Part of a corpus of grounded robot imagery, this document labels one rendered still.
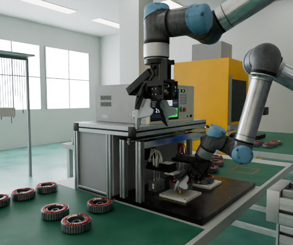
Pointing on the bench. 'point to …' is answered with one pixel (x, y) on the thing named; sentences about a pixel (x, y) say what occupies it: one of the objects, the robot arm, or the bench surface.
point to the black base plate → (201, 205)
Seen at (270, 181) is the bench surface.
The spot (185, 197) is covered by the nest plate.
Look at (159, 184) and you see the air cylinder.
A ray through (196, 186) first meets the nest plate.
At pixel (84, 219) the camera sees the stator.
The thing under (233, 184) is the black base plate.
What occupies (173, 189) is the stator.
